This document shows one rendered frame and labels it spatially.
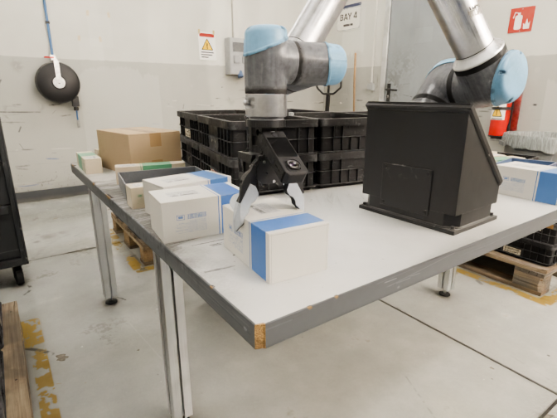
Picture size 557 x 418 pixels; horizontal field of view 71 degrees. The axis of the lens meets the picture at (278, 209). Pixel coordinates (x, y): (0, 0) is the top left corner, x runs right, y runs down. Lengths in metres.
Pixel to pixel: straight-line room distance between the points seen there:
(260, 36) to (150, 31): 4.01
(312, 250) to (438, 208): 0.39
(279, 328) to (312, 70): 0.44
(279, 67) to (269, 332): 0.42
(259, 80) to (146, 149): 0.99
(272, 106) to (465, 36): 0.51
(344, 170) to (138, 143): 0.78
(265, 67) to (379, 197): 0.52
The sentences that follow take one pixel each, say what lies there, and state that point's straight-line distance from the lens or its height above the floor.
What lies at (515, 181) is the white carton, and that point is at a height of 0.75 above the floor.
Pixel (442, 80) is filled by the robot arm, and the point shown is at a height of 1.04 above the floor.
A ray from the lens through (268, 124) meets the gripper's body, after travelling 0.69.
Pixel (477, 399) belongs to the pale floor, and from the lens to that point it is 1.64.
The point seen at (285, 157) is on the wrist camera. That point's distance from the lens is 0.66.
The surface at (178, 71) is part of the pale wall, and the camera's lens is 4.74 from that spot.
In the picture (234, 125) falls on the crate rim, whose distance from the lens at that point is 1.15.
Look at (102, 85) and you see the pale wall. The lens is 4.50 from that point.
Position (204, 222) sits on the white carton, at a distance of 0.88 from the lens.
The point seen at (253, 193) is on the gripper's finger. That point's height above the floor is 0.83.
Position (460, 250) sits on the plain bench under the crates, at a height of 0.70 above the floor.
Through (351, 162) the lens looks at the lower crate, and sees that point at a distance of 1.37.
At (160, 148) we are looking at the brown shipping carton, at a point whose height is 0.80.
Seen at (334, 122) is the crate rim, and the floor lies 0.92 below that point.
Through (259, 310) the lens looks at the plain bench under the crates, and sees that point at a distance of 0.60.
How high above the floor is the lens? 1.01
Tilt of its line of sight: 16 degrees down
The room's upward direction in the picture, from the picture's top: straight up
